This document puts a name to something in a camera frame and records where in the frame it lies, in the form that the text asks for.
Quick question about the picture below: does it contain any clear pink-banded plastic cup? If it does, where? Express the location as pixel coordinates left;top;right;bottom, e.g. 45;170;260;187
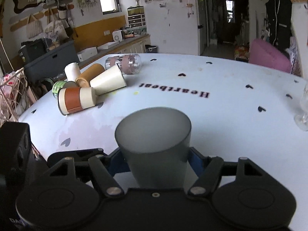
104;54;142;74

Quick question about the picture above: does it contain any pink pouf seat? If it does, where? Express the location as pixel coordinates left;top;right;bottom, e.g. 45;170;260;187
249;39;291;73

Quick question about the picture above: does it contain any small drawer organiser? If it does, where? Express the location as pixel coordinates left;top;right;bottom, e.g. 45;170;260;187
127;6;146;28

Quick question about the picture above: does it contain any clear stemmed glass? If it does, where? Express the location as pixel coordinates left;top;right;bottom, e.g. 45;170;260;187
294;84;308;131

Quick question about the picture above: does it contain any cream cup with brown sleeve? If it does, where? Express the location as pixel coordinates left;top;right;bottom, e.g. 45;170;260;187
57;87;97;115

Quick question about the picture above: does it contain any white box on counter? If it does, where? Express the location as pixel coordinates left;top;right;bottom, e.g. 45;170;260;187
77;47;98;62

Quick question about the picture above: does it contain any white paper cup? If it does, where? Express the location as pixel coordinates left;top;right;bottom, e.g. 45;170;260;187
64;62;81;81

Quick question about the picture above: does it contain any grey storage bin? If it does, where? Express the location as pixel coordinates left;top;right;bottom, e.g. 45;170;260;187
18;40;79;84

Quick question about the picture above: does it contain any black hanging coat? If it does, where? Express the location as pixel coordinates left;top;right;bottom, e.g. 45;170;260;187
266;0;292;51

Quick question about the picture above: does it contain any cream paper cup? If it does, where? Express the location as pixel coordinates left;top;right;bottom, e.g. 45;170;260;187
90;64;127;96

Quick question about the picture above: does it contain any wire basket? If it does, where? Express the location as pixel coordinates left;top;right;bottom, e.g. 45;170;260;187
1;68;30;126

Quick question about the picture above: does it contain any dark grey plastic cup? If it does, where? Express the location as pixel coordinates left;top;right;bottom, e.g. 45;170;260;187
115;107;192;188

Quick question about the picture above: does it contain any green labelled cup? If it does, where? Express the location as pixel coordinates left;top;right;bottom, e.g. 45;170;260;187
52;81;77;99

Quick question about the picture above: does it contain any tan brown paper cup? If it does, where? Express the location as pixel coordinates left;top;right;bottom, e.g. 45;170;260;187
75;63;105;88

